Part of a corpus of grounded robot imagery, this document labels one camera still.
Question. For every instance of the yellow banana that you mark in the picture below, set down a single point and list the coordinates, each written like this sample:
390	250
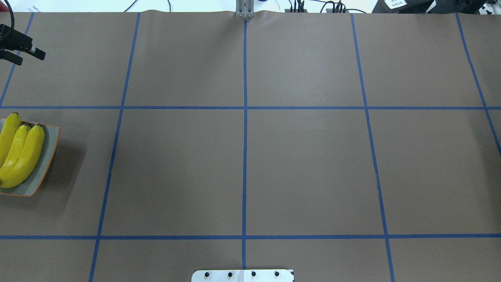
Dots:
28	159
16	150

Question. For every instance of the brown paper table cover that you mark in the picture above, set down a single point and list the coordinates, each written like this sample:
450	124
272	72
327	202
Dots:
346	147

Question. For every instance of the white pillar with base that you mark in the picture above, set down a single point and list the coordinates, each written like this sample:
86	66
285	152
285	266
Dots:
244	275

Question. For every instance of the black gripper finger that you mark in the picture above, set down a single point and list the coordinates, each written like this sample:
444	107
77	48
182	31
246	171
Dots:
11	57
13	40

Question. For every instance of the aluminium frame post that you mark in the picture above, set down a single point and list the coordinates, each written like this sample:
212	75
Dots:
245	9

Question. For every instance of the black box with label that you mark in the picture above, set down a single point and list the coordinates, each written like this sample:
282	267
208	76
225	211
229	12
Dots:
403	6

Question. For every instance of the yellow banana basket top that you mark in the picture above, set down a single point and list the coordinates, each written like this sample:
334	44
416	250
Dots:
8	131

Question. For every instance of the grey square plate orange rim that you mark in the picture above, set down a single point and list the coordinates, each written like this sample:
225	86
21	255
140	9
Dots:
29	186

